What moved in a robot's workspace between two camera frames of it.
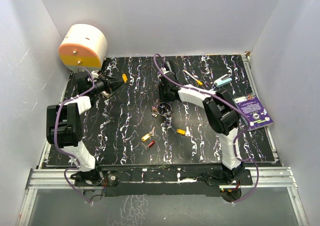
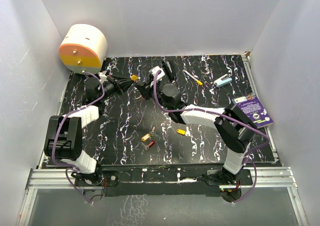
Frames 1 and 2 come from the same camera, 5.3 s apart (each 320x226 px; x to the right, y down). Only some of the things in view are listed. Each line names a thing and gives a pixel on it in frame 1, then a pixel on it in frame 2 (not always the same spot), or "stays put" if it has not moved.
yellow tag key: [182, 132] stays put
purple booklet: [250, 105] stays put
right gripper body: [164, 95] -> [148, 92]
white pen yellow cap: [197, 81] stays put
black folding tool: [169, 72] stays put
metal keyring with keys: [164, 109] -> [135, 94]
